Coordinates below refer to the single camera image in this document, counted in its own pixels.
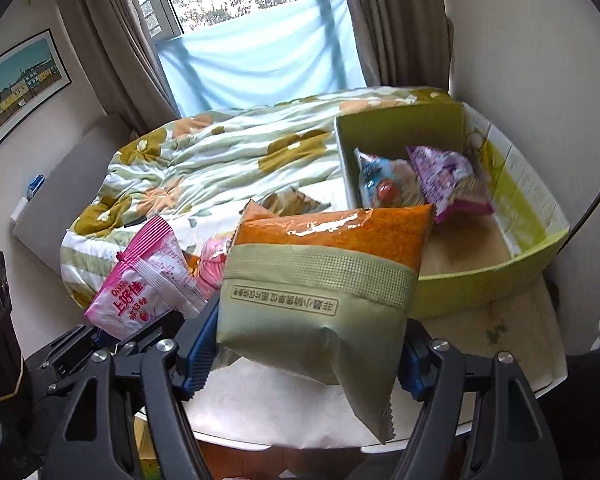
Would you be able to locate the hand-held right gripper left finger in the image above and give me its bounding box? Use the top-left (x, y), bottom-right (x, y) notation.
top-left (45, 295), bottom-right (226, 480)

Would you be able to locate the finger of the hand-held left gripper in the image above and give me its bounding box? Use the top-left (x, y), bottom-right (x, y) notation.
top-left (26, 326), bottom-right (115, 401)
top-left (114, 311), bottom-right (182, 357)

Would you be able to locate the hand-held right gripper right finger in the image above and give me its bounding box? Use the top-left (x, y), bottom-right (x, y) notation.
top-left (395, 320), bottom-right (566, 480)

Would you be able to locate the green cardboard box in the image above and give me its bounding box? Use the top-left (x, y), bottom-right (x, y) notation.
top-left (334, 101), bottom-right (572, 319)

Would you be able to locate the orange and green snack bag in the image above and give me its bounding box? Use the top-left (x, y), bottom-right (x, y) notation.
top-left (216, 199), bottom-right (437, 446)

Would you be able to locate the potato chip packet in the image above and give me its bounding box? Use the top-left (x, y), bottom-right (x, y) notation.
top-left (257, 185), bottom-right (332, 217)

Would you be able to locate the white floral tablecloth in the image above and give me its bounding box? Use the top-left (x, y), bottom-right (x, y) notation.
top-left (135, 185), bottom-right (568, 448)

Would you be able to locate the pink round snack packet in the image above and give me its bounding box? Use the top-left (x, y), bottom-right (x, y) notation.
top-left (195, 235), bottom-right (231, 301)

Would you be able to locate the blue and white small object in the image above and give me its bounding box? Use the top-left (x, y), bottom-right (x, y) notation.
top-left (10, 175), bottom-right (46, 222)

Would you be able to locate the grey headboard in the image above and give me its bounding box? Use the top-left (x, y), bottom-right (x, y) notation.
top-left (12, 112), bottom-right (141, 271)

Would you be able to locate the floral quilt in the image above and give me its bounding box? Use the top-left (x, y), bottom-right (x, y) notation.
top-left (60, 86), bottom-right (453, 311)

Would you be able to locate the blue snack packet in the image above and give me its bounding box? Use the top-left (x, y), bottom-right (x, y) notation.
top-left (354, 147), bottom-right (428, 209)

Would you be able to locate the purple snack packet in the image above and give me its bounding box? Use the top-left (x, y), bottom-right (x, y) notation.
top-left (406, 145), bottom-right (496, 225)

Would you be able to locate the light blue cloth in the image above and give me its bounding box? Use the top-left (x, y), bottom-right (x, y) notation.
top-left (156, 0), bottom-right (366, 118)

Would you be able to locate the beige curtain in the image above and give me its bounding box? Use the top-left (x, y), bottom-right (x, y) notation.
top-left (339, 0), bottom-right (453, 91)
top-left (72, 0), bottom-right (181, 136)

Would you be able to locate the framed wall picture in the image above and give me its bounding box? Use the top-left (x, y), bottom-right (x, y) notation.
top-left (0, 29), bottom-right (72, 160)

